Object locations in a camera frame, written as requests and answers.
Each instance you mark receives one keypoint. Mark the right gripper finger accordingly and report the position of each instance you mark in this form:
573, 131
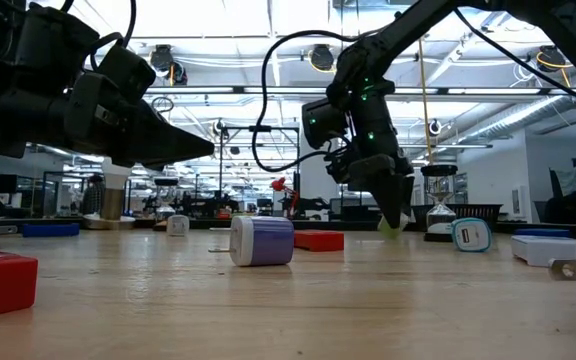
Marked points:
388, 200
409, 195

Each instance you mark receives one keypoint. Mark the white sand hourglass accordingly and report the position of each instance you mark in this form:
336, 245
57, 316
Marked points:
439, 229

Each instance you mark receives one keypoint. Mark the blue box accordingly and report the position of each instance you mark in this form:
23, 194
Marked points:
543, 233
50, 230

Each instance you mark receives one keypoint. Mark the white box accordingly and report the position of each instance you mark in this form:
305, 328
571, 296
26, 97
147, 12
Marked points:
538, 250

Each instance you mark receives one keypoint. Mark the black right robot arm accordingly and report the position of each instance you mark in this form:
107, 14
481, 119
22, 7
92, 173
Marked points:
408, 30

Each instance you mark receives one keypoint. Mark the white light bulb on base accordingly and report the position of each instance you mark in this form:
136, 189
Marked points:
113, 200

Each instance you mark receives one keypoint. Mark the white building pillar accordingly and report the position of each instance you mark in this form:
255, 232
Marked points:
313, 185

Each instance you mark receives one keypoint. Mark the person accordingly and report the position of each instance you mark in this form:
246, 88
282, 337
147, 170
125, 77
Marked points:
568, 205
93, 197

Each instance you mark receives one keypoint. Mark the black plastic basket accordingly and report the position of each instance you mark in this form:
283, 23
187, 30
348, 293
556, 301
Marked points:
483, 212

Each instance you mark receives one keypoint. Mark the red desk lamp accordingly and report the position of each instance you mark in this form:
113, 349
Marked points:
279, 185

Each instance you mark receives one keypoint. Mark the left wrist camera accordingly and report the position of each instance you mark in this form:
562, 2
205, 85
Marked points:
127, 74

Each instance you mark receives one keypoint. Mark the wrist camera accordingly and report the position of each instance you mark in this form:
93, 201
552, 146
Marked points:
127, 74
323, 122

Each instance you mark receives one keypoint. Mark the black table frame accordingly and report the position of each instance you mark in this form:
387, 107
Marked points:
328, 225

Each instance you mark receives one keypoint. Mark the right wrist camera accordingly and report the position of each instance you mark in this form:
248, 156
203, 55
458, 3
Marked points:
323, 122

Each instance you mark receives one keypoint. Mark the teal and white wall charger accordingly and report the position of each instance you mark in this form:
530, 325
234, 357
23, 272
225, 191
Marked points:
473, 235

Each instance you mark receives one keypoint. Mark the black gantry frame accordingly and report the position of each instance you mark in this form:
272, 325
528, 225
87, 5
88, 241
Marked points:
260, 129

